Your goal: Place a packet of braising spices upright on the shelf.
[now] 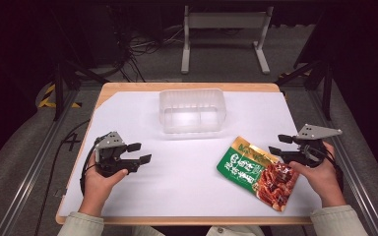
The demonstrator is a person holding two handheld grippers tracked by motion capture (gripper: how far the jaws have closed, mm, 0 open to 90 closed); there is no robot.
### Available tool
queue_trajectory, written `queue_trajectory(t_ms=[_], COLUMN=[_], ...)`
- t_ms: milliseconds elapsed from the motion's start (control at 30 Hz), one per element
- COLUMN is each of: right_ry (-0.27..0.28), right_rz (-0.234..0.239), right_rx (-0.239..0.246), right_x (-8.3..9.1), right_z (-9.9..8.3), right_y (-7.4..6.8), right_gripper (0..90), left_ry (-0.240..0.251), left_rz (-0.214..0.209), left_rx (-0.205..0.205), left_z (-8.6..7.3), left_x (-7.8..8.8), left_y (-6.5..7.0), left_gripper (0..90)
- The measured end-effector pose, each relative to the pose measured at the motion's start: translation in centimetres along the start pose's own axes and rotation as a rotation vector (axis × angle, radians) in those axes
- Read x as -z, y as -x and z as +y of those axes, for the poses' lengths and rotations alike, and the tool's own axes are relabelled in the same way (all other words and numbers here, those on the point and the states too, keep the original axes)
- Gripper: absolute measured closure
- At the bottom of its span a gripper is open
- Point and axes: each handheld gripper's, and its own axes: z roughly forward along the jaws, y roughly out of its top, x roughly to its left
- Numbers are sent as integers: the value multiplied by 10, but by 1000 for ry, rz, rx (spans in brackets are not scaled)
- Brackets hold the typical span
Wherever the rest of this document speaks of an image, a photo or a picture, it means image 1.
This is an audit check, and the clear plastic container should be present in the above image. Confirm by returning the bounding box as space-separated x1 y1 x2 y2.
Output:
158 88 227 135

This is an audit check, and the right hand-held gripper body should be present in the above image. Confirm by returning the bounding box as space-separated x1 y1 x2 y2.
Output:
280 123 344 169

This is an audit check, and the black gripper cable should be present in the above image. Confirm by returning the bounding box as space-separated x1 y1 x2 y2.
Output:
33 119 112 236
321 141 345 195

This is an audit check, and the bundle of floor cables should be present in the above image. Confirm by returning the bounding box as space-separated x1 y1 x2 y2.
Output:
109 6 186 84

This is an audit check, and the white metal stand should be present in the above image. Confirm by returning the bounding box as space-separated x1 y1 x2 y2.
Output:
180 5 275 75

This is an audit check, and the aluminium rail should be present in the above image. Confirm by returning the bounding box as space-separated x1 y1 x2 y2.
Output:
0 88 81 236
306 88 378 236

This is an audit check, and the person's right hand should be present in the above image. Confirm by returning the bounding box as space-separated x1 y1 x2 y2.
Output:
287 141 347 208

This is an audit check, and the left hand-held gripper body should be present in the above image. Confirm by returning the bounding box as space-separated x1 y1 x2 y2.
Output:
94 131 142 179

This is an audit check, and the green and red snack packet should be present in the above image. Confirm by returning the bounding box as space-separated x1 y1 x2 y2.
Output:
216 135 300 212

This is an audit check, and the white paper sheet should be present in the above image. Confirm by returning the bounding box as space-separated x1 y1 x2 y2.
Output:
58 90 323 218

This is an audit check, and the person's pale jacket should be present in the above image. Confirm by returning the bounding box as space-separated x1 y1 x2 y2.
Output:
129 224 265 236

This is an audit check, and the person's left hand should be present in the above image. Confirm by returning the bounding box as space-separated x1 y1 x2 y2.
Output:
78 152 129 214

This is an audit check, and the yellow and black hazard tape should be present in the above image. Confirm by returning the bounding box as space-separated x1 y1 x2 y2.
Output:
37 84 82 109

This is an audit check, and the black metal stand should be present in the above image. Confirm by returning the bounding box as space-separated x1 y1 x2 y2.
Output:
47 9 110 122
275 9 338 121

